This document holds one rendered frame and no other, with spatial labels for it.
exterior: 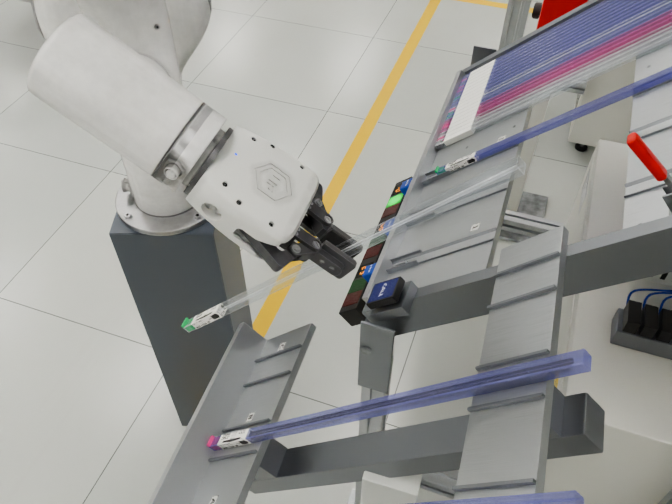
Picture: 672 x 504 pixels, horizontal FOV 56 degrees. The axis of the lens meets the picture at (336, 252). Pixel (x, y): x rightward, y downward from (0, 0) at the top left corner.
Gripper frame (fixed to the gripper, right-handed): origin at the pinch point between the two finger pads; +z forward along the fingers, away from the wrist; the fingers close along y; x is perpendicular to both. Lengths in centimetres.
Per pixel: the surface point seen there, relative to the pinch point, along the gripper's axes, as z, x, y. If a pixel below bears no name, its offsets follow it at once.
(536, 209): 82, 65, 125
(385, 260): 16.1, 22.9, 24.8
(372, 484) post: 17.6, 10.8, -14.0
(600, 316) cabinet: 52, 12, 33
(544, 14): 30, 14, 114
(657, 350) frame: 58, 6, 28
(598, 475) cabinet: 65, 22, 13
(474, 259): 21.4, 7.3, 20.0
